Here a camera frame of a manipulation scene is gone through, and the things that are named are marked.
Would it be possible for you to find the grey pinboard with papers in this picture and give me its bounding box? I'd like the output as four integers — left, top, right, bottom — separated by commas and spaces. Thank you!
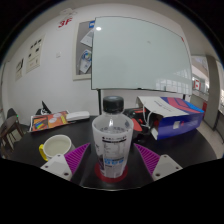
72, 19, 97, 81

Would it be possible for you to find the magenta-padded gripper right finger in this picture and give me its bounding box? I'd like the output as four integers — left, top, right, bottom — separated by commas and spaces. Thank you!
133, 143, 184, 182

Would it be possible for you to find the large white wall poster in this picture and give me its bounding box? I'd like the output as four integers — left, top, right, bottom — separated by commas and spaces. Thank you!
25, 35, 46, 74

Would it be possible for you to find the dark wooden chair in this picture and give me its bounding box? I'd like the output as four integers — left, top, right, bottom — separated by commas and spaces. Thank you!
0, 107, 24, 158

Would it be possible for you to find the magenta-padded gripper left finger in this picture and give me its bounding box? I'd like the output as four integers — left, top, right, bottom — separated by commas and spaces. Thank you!
39, 142, 92, 182

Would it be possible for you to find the flat round red coaster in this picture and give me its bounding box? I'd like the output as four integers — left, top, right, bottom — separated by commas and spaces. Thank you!
94, 161, 129, 184

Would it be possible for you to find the small white case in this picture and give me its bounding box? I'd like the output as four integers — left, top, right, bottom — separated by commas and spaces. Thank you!
65, 110, 91, 122

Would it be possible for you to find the red and black item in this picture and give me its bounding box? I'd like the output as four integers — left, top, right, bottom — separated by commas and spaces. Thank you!
123, 107, 158, 135

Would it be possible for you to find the whiteboard on stand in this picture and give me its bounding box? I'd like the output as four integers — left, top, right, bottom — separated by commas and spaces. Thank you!
90, 15, 194, 116

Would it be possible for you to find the white mug with yellow handle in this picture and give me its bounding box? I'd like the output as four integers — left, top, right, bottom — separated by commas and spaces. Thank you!
38, 134, 76, 162

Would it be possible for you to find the clear plastic water bottle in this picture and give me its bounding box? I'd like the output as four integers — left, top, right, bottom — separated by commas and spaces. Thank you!
91, 95, 135, 179

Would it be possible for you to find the orange colourful booklet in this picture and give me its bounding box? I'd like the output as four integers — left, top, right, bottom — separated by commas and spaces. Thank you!
29, 110, 71, 133

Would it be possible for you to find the red floor number sign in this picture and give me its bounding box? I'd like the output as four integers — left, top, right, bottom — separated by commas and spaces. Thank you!
57, 17, 74, 29

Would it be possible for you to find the small white wall poster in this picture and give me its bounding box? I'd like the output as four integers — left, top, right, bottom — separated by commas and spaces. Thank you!
14, 58, 25, 82

